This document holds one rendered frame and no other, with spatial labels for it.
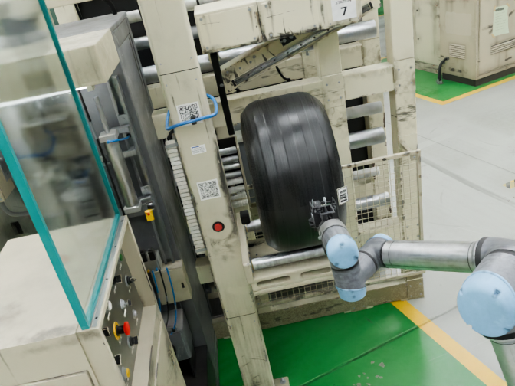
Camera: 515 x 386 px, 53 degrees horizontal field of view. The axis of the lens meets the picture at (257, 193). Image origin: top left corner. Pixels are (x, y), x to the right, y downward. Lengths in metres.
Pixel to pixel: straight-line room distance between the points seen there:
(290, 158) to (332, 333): 1.47
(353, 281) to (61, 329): 0.73
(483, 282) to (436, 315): 1.92
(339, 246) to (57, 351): 0.72
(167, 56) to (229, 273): 0.87
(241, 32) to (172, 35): 0.35
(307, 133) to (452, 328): 1.59
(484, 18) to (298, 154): 4.66
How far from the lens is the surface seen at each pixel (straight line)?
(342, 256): 1.30
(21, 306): 1.51
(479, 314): 1.14
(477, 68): 6.23
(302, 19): 1.99
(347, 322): 2.99
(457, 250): 1.30
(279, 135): 1.70
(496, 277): 1.13
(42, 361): 1.40
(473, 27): 6.14
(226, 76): 2.14
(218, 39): 1.96
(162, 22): 1.69
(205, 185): 1.86
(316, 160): 1.68
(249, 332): 2.25
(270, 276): 1.96
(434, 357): 2.81
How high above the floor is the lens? 2.03
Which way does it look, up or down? 27 degrees down
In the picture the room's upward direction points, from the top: 12 degrees counter-clockwise
